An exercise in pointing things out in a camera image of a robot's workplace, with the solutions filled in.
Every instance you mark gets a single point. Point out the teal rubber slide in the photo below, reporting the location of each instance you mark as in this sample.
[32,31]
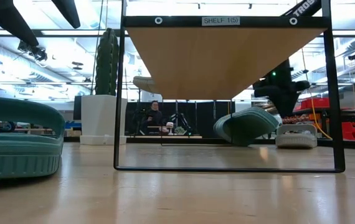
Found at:
[246,126]
[18,155]

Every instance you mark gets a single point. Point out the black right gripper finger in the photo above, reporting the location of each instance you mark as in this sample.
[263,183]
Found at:
[284,109]

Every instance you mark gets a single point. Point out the black background robot arm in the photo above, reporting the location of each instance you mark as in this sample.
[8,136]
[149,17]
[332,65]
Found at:
[182,121]

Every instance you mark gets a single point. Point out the person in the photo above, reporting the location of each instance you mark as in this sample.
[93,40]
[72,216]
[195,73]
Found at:
[154,119]

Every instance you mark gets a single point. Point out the black aluminium table frame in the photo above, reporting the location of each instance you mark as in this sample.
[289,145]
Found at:
[146,141]

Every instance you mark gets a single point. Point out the grey rubber slide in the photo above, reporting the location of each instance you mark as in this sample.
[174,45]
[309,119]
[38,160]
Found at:
[296,141]
[143,83]

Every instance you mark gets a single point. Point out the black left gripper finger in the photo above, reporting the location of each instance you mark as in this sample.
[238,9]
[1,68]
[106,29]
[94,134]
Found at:
[3,15]
[68,11]

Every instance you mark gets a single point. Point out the wooden shelf with black frame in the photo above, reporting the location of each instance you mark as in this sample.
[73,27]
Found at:
[215,62]

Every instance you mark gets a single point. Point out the black partition wall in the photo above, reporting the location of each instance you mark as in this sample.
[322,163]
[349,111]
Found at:
[202,118]

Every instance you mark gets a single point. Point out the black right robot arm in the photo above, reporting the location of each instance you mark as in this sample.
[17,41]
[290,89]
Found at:
[305,6]

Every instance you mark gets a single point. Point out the green cactus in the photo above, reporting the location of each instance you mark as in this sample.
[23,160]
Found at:
[106,62]

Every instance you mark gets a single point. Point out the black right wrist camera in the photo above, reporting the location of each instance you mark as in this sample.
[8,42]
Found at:
[261,89]

